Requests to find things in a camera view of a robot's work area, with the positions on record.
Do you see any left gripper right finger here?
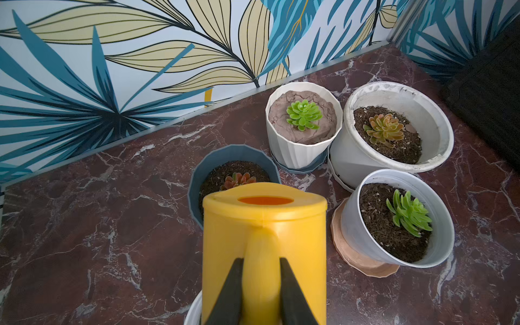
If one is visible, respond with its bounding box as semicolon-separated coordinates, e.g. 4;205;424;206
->
280;257;318;325

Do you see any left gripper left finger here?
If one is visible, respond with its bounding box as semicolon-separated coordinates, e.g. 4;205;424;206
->
204;258;244;325

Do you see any white pot pink succulent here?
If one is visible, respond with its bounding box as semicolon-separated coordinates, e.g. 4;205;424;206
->
184;291;203;325

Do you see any yellow plastic watering can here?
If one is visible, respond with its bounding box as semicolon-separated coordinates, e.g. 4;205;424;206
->
201;183;328;324

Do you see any small white pot green succulent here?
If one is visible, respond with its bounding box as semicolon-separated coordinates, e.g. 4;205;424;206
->
331;169;454;278

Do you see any large white pot yellow succulent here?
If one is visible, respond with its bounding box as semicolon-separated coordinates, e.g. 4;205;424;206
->
329;81;454;192

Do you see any blue pot red succulent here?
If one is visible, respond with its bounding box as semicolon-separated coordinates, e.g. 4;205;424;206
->
188;144;281;226

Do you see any white ribbed pot green succulent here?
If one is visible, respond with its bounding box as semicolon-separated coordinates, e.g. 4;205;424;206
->
265;82;343;171

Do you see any black tool case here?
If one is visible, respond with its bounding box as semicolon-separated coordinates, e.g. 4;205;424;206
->
441;17;519;171

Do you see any right aluminium frame post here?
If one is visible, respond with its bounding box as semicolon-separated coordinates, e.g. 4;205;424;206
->
387;0;427;46

